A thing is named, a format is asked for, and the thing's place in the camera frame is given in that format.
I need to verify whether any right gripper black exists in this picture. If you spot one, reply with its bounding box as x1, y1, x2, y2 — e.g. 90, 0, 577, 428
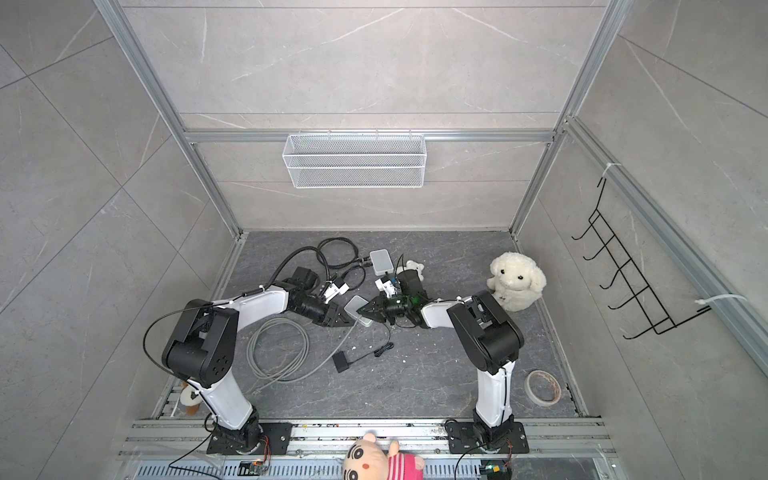
359, 292, 414, 325

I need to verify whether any short black ethernet cable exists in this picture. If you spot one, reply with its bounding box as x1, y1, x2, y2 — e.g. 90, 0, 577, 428
340, 263, 368, 295

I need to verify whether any white network switch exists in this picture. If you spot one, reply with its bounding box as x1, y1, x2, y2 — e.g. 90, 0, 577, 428
344, 295, 374, 328
368, 249, 395, 277

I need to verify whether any large black cable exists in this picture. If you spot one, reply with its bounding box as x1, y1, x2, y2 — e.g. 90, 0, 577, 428
316, 236, 372, 271

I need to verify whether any grey cable bundle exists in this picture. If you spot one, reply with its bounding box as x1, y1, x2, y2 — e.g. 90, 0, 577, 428
244, 316, 361, 385

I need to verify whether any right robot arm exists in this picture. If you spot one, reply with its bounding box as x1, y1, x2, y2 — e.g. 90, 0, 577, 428
356, 291, 530, 454

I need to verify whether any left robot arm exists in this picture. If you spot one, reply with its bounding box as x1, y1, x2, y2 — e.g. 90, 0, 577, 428
154, 239, 364, 456

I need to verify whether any small white plush toy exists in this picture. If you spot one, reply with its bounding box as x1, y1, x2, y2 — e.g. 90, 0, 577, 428
404, 260, 425, 281

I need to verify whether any large white plush dog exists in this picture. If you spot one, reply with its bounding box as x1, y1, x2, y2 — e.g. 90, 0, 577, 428
487, 252, 547, 312

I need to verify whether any pink striped cartoon doll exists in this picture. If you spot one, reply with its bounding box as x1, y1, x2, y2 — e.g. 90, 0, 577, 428
342, 433, 425, 480

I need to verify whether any brown white plush toy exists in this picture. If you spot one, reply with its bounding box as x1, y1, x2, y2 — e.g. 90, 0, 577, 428
179, 385, 203, 416

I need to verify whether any roll of tape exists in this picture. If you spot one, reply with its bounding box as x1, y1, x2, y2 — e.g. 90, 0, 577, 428
524, 370, 563, 407

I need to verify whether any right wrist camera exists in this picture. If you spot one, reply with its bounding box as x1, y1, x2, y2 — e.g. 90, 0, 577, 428
375, 272, 402, 298

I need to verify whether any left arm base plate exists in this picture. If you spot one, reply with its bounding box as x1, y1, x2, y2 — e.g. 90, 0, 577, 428
206, 422, 293, 456

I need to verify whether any white wire mesh basket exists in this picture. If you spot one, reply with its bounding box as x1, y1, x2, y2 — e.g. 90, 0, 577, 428
282, 133, 428, 189

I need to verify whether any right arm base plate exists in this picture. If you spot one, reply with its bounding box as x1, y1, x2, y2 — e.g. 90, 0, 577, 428
444, 419, 530, 455

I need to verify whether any black wire hook rack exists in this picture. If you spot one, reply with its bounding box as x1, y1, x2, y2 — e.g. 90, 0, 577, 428
571, 178, 712, 341

